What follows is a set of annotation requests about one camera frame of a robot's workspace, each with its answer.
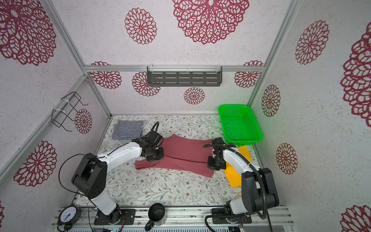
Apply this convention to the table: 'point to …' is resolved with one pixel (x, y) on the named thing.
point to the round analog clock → (69, 215)
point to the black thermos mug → (157, 215)
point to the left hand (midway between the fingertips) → (162, 157)
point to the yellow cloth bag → (234, 177)
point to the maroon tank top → (182, 155)
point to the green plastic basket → (239, 125)
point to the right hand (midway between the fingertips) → (211, 166)
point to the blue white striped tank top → (129, 129)
